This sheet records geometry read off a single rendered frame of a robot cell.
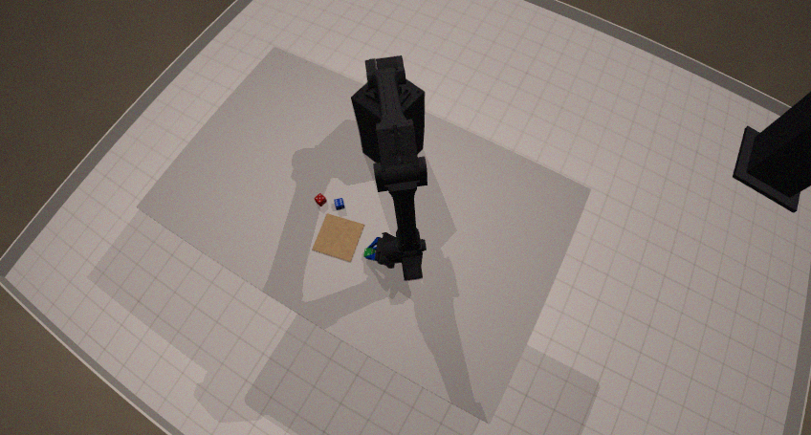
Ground tan flat mat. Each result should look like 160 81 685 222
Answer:
313 213 364 262

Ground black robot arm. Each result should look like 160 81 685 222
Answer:
364 55 427 280

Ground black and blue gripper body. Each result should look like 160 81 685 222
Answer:
375 232 399 269

